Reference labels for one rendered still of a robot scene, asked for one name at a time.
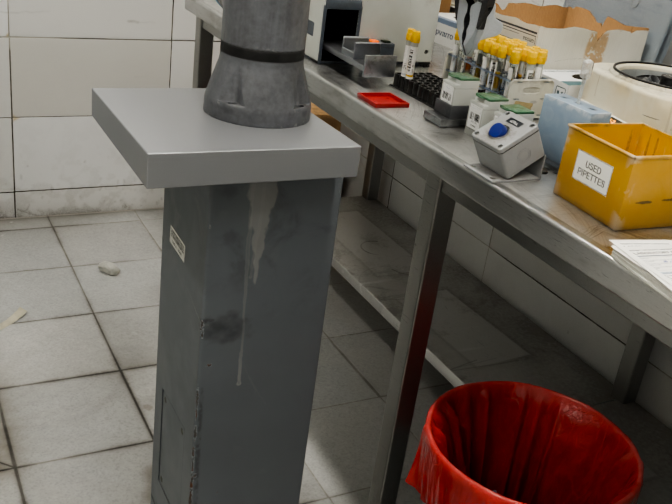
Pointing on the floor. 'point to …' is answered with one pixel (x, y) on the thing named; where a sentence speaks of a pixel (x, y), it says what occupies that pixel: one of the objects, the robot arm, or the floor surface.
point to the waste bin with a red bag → (522, 449)
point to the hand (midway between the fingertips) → (464, 47)
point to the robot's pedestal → (240, 338)
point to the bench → (330, 95)
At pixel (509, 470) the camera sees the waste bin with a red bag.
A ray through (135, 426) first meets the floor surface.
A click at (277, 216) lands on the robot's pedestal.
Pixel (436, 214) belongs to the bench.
